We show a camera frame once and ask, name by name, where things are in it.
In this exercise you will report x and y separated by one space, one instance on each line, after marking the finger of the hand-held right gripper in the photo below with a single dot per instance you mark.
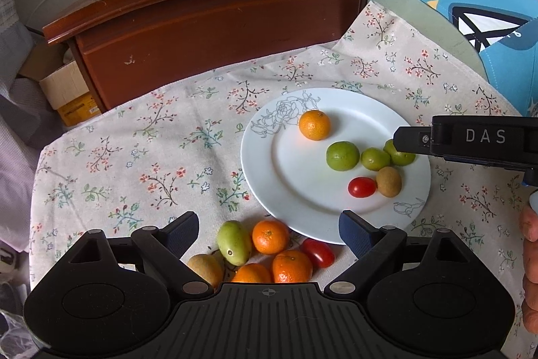
414 140

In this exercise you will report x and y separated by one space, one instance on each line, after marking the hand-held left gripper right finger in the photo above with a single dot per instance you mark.
355 233

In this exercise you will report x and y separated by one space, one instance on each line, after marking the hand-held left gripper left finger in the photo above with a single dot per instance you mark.
183 235

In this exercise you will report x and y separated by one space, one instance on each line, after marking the brown kiwi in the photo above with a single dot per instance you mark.
389 182
204 268

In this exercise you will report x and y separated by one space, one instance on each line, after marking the red cherry tomato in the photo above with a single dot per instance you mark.
362 187
318 253

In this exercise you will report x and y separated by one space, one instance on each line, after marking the pale green jujube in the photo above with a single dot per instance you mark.
234 242

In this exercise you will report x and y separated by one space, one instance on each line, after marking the orange mandarin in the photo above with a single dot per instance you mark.
315 125
270 236
251 275
292 267

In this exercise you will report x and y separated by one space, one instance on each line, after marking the white plate with flower print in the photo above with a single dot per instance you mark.
294 182

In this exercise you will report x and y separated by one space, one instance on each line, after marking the person's right hand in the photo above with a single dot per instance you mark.
530 237

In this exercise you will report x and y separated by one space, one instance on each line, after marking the floral tablecloth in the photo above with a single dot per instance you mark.
168 157

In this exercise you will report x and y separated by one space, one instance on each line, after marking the grey-green cushion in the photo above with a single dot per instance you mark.
403 10

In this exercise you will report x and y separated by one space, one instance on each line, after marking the open cardboard box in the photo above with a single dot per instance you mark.
63 90

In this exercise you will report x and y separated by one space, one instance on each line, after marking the brown wooden nightstand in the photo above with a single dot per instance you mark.
210 31

